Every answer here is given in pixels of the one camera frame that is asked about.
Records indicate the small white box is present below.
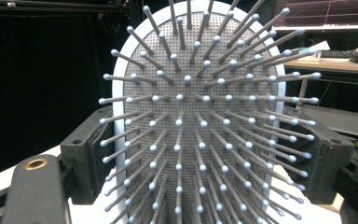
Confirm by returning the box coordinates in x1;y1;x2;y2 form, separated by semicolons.
302;40;332;63

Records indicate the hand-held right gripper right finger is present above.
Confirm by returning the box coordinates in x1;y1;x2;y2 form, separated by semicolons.
280;105;356;206

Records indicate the wooden table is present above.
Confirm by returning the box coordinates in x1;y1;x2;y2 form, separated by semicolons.
318;191;345;215

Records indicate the white-framed desk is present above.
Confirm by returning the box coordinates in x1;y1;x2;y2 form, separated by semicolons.
282;56;358;140

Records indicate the light blue hairbrush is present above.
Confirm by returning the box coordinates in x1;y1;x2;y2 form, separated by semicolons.
98;0;323;224

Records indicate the black frame bar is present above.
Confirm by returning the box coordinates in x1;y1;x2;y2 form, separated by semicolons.
0;0;133;17

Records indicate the monitor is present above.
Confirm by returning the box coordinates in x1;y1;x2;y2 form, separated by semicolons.
274;0;358;33

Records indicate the black keyboard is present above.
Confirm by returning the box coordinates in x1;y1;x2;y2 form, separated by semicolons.
319;49;358;61

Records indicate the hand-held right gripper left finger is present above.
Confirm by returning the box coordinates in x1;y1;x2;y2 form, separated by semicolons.
60;105;117;206

